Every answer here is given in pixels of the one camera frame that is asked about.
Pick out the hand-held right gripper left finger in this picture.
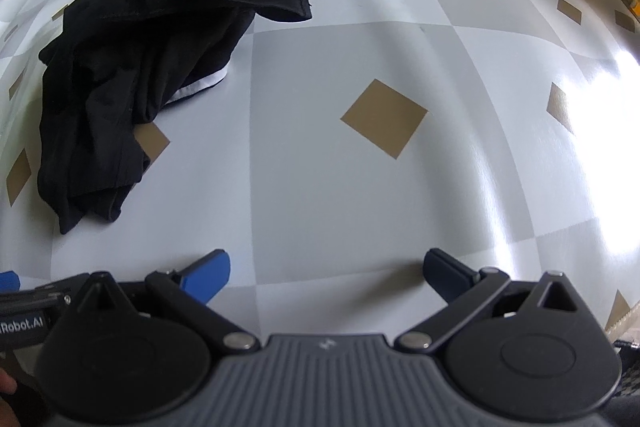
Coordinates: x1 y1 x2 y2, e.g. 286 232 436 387
66 249 261 353

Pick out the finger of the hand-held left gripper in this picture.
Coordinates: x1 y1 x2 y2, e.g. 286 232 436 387
0 271 92 303

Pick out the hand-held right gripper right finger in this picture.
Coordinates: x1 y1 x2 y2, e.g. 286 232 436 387
395 248 595 353

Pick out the black t-shirt with red print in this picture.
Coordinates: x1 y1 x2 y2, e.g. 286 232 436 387
37 0 313 235

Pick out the grey white checkered tablecloth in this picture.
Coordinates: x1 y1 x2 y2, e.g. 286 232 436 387
0 0 640 358

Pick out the houndstooth patterned cloth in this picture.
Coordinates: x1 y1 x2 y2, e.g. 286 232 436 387
607 377 640 427

